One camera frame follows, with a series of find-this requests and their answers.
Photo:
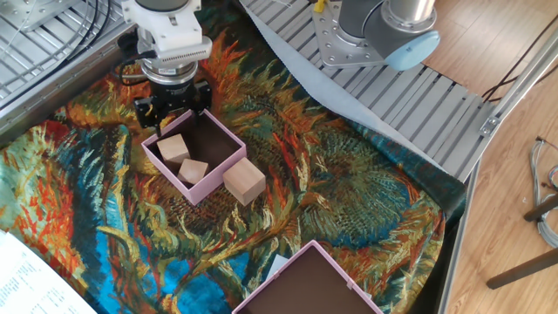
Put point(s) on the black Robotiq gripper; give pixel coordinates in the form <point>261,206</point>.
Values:
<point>174,99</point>

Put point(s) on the small wooden cube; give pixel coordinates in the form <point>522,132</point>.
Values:
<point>173,149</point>
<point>192,171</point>

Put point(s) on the large wooden cube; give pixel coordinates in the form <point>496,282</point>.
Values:
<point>244,181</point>

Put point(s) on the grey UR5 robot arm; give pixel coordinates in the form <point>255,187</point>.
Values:
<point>170,30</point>

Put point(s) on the pink open gift box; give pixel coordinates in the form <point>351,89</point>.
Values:
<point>218,179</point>

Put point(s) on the pink gift box lid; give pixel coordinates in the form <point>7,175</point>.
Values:
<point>305,288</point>

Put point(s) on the bare metal mounting plate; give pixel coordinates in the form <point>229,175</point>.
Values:
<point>35,11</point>

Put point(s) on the sunflower painting print cloth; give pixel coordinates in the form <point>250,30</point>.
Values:
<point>327,174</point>

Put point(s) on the yellow plug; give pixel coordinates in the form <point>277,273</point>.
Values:
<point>319,5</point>

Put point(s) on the white printed paper sheet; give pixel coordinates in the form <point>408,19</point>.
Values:
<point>26,283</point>

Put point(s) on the dark brown furniture leg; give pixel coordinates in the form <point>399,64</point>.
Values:
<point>542,208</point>
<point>523,270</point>

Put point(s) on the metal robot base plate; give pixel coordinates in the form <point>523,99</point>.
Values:
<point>331,48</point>

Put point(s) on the aluminium rail with corner bracket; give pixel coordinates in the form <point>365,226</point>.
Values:
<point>529,79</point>

